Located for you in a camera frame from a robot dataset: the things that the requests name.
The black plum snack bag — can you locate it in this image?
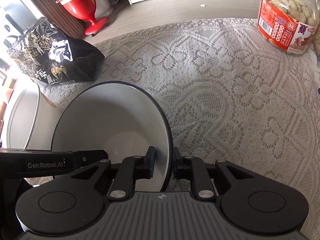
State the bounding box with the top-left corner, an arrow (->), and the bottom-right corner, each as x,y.
8,17 -> 105,86

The white lace tablecloth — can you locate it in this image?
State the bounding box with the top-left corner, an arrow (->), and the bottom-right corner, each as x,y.
24,17 -> 320,235

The white paper bowl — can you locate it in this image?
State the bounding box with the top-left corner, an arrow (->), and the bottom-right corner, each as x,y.
1,82 -> 61,151

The blue enamel bowl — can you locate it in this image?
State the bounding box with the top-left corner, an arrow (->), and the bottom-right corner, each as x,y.
51,81 -> 174,191

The red pedestal trash bin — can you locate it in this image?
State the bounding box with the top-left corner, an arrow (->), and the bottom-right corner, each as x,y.
57,0 -> 109,36

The peanut jar red label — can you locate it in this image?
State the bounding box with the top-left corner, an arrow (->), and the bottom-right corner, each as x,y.
258,0 -> 319,55

